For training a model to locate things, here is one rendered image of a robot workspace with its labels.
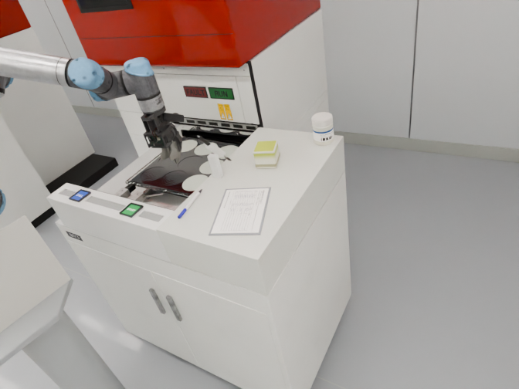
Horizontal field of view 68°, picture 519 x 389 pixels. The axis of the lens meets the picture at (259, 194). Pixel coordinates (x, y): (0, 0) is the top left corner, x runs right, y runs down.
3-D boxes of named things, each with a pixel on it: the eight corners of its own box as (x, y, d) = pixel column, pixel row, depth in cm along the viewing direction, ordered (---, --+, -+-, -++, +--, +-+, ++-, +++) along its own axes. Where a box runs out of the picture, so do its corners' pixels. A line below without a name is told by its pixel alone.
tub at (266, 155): (259, 157, 134) (256, 140, 130) (281, 157, 132) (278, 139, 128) (255, 169, 129) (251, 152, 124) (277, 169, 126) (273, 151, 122)
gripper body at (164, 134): (148, 150, 126) (134, 116, 119) (162, 136, 132) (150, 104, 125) (167, 150, 123) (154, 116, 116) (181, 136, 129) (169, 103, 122)
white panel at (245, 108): (133, 135, 202) (102, 59, 178) (268, 154, 163) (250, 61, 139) (130, 138, 200) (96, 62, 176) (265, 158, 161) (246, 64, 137)
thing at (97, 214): (83, 210, 154) (66, 182, 146) (188, 242, 127) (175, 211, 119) (63, 225, 148) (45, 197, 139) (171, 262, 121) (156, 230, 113)
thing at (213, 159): (221, 167, 133) (212, 134, 125) (230, 169, 131) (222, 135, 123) (212, 177, 129) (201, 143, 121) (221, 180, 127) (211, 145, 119)
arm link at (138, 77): (122, 59, 115) (150, 53, 115) (136, 94, 122) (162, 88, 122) (117, 68, 109) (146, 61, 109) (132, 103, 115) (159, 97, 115)
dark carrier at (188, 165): (184, 137, 173) (183, 136, 172) (249, 147, 156) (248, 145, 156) (130, 181, 151) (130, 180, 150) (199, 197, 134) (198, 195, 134)
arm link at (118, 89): (77, 71, 108) (114, 62, 108) (94, 80, 119) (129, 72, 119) (83, 99, 109) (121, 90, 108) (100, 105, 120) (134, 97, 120)
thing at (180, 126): (182, 140, 182) (176, 122, 176) (262, 151, 160) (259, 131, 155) (180, 142, 180) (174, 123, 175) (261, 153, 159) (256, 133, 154)
